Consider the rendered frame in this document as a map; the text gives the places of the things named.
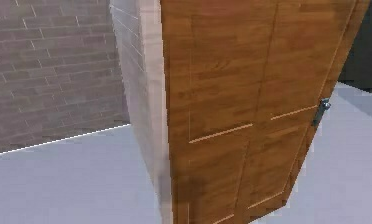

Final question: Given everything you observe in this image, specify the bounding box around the dark metal door handle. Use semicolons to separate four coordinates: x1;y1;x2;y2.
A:
312;98;332;127

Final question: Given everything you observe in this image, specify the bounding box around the brown wooden room door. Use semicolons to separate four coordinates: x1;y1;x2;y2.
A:
159;0;372;224

